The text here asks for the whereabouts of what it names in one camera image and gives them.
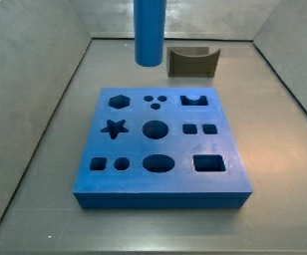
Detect blue round cylinder peg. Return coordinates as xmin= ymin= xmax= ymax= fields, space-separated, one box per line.
xmin=134 ymin=0 xmax=166 ymax=67

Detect blue shape sorting board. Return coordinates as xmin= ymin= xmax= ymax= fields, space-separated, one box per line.
xmin=73 ymin=88 xmax=253 ymax=209

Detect dark olive curved holder block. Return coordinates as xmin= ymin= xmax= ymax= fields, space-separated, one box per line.
xmin=166 ymin=47 xmax=221 ymax=78

